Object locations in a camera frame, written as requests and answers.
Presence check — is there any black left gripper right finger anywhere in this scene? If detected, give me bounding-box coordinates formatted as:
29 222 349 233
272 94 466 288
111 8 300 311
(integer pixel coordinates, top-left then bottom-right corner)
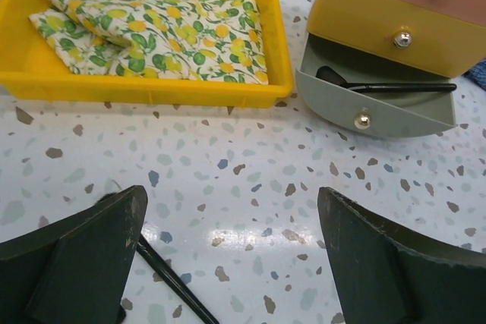
317 187 485 323

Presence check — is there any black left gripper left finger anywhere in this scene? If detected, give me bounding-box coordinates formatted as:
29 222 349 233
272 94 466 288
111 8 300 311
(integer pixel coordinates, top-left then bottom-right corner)
1 185 148 323

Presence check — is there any black thin makeup brush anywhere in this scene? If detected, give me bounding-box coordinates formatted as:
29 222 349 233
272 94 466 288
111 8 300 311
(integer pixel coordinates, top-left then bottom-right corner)
94 193 221 324

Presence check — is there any yellow plastic tray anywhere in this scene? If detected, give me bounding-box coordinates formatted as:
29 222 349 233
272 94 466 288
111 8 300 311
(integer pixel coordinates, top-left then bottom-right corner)
1 0 294 108

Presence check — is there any black fan makeup brush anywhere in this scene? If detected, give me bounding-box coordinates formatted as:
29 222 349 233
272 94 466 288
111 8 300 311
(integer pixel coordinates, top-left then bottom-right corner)
316 66 457 93

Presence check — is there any blue checkered cloth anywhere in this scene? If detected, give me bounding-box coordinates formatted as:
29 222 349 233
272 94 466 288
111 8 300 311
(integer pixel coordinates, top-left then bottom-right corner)
463 58 486 90

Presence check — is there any lemon print cloth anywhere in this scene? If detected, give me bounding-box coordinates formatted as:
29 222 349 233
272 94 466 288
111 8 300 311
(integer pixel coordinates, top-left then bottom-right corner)
30 0 268 85

